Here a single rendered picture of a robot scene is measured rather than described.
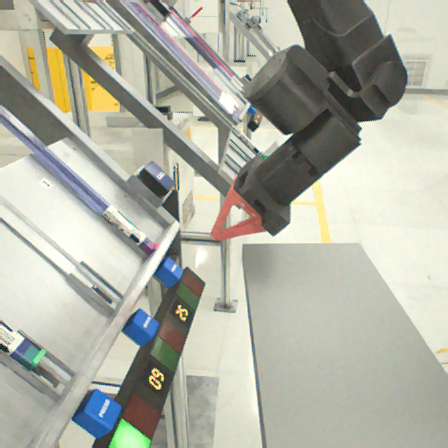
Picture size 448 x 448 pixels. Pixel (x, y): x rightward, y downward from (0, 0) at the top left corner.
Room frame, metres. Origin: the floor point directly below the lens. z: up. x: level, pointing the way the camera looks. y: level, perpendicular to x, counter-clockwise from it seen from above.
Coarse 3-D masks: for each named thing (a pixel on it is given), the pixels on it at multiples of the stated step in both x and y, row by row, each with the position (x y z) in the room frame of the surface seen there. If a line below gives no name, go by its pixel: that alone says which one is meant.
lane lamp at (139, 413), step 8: (136, 400) 0.26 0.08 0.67; (144, 400) 0.27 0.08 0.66; (128, 408) 0.25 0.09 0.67; (136, 408) 0.26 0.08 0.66; (144, 408) 0.26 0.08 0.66; (152, 408) 0.27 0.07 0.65; (128, 416) 0.25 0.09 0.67; (136, 416) 0.25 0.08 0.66; (144, 416) 0.25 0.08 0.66; (152, 416) 0.26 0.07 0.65; (136, 424) 0.24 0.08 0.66; (144, 424) 0.25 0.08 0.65; (152, 424) 0.25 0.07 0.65; (144, 432) 0.24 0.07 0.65; (152, 432) 0.25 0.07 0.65
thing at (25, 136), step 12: (0, 108) 0.47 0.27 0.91; (0, 120) 0.47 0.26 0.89; (12, 120) 0.47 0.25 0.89; (12, 132) 0.46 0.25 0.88; (24, 132) 0.46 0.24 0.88; (36, 144) 0.46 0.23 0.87; (48, 156) 0.46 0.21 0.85; (60, 168) 0.46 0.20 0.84; (72, 180) 0.45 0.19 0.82; (84, 180) 0.47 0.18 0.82; (84, 192) 0.45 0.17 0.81; (96, 192) 0.46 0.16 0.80; (96, 204) 0.45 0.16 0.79; (108, 204) 0.46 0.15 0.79; (144, 240) 0.44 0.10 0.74
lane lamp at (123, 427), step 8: (120, 424) 0.24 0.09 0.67; (128, 424) 0.24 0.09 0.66; (120, 432) 0.23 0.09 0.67; (128, 432) 0.23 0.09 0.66; (136, 432) 0.24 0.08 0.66; (112, 440) 0.22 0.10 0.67; (120, 440) 0.22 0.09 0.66; (128, 440) 0.23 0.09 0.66; (136, 440) 0.23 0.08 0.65; (144, 440) 0.23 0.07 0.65
